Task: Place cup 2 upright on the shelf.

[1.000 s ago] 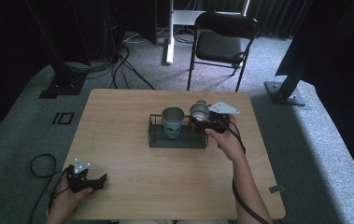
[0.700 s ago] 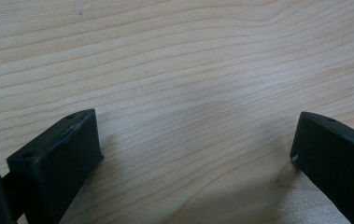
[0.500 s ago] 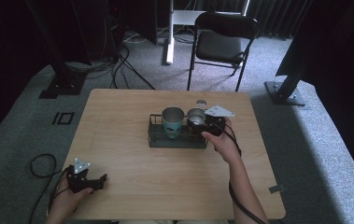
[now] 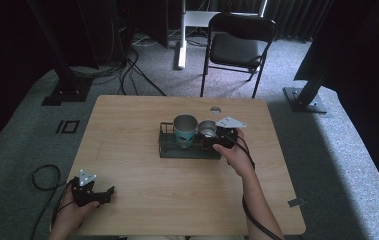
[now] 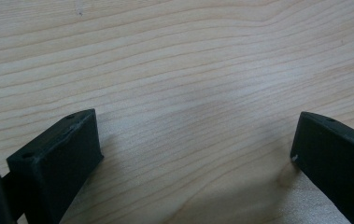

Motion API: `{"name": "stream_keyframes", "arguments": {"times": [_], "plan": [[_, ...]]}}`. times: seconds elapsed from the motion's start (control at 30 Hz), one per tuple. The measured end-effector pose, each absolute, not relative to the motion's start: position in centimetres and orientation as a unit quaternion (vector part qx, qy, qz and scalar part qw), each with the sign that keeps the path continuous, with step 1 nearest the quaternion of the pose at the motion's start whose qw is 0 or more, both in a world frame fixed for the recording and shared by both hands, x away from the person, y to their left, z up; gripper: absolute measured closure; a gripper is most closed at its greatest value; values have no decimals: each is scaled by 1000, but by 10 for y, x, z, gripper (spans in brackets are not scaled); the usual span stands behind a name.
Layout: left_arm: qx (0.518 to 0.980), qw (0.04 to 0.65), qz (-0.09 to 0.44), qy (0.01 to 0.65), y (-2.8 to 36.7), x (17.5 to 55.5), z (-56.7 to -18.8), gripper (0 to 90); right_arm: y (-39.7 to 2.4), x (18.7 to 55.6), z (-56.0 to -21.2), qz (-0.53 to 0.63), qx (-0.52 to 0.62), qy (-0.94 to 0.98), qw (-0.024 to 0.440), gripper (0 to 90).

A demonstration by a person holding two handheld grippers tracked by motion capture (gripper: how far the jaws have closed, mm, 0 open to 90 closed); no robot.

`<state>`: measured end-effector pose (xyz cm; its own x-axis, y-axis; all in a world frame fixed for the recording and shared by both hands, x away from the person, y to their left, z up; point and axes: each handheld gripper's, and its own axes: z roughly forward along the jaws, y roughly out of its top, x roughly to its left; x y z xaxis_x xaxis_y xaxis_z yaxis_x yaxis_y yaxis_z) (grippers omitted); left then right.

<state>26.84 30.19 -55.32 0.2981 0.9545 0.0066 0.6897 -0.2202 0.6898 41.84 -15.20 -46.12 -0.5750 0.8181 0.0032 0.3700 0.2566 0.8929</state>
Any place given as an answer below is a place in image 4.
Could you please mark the silver metal cup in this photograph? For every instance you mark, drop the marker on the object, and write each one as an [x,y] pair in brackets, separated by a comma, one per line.
[207,128]

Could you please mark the black metal stand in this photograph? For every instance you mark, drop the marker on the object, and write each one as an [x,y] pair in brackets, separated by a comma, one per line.
[67,83]
[305,96]

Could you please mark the white desk frame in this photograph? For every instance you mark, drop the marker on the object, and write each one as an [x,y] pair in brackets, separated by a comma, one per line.
[182,40]

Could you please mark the black folding chair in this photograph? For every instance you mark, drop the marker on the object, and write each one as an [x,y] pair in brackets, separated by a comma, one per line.
[235,50]

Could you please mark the teal mug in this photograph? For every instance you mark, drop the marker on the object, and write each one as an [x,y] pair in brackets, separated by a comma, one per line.
[185,130]

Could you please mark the person's left hand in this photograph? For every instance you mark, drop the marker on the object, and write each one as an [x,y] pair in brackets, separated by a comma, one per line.
[70,213]

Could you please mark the dark metal cup rack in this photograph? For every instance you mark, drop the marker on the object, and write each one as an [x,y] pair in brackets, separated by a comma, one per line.
[183,151]

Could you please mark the dark curtain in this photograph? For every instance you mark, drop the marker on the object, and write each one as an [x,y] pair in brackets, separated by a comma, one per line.
[293,16]

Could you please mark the person's right hand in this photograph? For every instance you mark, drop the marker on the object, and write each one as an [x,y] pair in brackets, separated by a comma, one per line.
[237,158]

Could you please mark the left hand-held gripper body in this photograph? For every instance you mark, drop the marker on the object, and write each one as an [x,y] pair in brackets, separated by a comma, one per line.
[84,188]

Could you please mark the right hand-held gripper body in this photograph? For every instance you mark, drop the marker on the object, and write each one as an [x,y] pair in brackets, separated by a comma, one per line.
[226,133]

